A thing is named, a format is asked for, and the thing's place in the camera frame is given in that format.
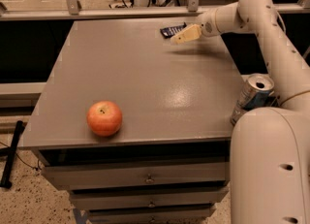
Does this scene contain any top grey drawer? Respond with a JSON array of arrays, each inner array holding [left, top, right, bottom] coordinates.
[[43, 157, 230, 190]]

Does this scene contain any bottom grey drawer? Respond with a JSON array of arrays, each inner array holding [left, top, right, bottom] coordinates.
[[88, 205, 215, 224]]

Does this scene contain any middle grey drawer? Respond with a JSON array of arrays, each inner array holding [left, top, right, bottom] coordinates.
[[70, 186, 228, 210]]

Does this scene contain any grey drawer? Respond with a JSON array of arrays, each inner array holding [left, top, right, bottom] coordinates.
[[43, 157, 230, 190], [70, 186, 228, 210], [88, 205, 215, 224]]

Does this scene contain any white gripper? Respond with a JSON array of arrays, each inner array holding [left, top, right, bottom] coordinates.
[[170, 8, 224, 45]]

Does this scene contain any black stand leg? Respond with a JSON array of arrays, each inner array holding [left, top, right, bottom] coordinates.
[[0, 120, 25, 189]]

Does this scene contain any red apple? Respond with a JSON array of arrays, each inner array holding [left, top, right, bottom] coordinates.
[[86, 101, 122, 137]]

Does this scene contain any silver blue drink can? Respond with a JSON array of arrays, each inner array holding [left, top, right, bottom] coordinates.
[[231, 74, 274, 125]]

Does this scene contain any dark blue snack bar wrapper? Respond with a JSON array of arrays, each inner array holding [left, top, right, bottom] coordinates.
[[160, 23, 186, 39]]

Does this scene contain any grey drawer cabinet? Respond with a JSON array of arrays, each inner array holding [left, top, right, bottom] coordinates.
[[17, 16, 260, 224]]

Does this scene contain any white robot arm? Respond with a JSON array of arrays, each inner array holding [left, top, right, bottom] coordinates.
[[171, 0, 310, 224]]

